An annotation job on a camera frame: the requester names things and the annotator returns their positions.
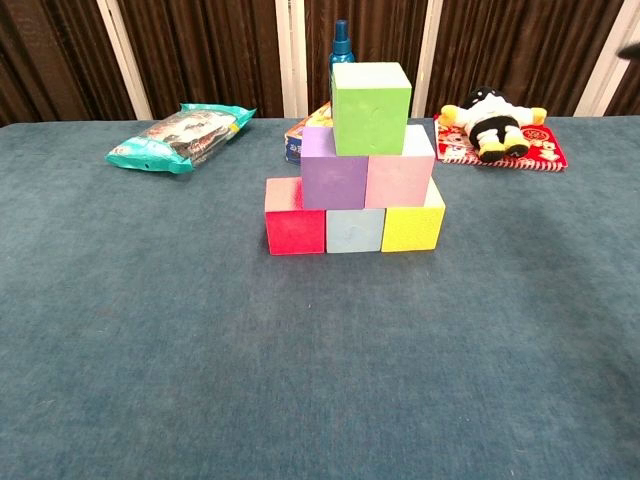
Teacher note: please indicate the teal snack bag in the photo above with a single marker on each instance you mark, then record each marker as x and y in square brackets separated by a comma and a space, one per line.
[175, 137]

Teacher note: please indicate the pink foam cube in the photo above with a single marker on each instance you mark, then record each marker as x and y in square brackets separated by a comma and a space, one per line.
[397, 180]

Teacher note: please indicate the green foam cube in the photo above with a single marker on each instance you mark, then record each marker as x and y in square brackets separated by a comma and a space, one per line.
[370, 115]

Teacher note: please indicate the red foam cube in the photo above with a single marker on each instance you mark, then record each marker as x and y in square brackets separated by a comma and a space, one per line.
[292, 230]

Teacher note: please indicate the red printed spiral notebook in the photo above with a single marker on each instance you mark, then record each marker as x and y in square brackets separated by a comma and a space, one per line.
[540, 145]

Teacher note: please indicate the teal felt table cloth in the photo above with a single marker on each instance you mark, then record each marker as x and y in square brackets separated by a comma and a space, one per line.
[300, 375]

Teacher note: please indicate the blue yellow tissue box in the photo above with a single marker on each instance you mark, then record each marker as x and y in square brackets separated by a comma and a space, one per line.
[315, 120]

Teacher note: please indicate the white frame post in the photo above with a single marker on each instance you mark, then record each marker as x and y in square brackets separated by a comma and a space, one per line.
[125, 65]
[426, 65]
[607, 75]
[290, 60]

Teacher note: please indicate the brown pleated curtain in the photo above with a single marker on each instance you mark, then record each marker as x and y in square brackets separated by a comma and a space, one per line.
[210, 50]

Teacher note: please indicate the yellow foam cube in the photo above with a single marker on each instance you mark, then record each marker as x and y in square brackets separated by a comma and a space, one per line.
[412, 227]

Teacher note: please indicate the purple foam cube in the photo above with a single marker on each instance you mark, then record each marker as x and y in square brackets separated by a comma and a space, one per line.
[332, 180]

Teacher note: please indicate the black white plush toy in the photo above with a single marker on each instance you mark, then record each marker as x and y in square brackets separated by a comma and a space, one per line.
[492, 125]

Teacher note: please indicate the blue spray bottle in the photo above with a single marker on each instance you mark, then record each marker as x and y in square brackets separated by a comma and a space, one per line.
[342, 42]

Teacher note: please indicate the light blue foam cube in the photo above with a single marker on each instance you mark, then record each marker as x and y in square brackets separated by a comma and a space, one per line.
[355, 230]

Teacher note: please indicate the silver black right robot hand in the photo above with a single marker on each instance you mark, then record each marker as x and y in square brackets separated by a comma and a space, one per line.
[631, 51]

